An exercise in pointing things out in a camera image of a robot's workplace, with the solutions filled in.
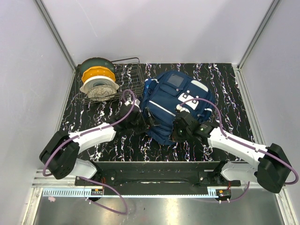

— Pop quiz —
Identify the aluminium frame rail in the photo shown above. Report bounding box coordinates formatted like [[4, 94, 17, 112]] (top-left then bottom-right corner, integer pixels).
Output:
[[32, 170, 288, 189]]

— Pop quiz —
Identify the orange plate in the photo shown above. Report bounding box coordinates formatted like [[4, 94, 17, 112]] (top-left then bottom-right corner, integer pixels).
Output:
[[82, 66, 116, 83]]

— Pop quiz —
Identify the navy blue student backpack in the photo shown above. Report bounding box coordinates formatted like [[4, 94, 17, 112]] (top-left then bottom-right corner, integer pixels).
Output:
[[140, 70, 215, 145]]

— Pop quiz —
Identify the grey slotted cable duct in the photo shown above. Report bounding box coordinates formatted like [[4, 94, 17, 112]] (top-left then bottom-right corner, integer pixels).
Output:
[[42, 187, 218, 198]]

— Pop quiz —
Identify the left aluminium corner post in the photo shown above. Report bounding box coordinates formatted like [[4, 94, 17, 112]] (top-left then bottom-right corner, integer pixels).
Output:
[[35, 0, 77, 68]]

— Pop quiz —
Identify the white plate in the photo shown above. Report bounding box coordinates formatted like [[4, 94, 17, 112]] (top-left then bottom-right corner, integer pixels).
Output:
[[80, 75, 119, 94]]

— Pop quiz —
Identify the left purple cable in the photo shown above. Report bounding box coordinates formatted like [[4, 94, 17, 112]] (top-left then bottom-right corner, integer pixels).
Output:
[[42, 89, 136, 215]]

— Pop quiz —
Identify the dark green plate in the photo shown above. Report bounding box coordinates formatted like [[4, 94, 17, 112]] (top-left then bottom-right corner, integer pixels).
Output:
[[79, 57, 115, 74]]

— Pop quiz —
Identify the right aluminium corner post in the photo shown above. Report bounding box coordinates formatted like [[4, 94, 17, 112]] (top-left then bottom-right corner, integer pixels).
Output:
[[238, 0, 282, 70]]

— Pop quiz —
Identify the blue pencil case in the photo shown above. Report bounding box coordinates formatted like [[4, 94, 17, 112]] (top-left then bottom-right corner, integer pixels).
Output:
[[143, 78, 152, 95]]

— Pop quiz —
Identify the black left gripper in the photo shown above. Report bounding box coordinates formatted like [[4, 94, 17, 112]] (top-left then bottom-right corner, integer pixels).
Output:
[[127, 107, 160, 135]]

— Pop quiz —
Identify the aluminium corner post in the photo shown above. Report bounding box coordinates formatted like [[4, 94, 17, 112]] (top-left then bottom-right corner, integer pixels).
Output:
[[35, 0, 77, 68], [238, 0, 282, 70]]

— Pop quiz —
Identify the black wire dish rack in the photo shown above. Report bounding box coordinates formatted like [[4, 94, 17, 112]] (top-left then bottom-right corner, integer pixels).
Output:
[[75, 57, 144, 104]]

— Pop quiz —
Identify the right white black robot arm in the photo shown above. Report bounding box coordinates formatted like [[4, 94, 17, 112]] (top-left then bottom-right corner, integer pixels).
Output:
[[172, 105, 293, 194]]

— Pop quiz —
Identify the grey speckled plate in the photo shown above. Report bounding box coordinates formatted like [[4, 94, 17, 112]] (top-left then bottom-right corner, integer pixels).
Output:
[[87, 85, 117, 101]]

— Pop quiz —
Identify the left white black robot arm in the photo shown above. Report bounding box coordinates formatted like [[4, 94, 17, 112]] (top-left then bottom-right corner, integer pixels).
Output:
[[39, 99, 146, 186]]

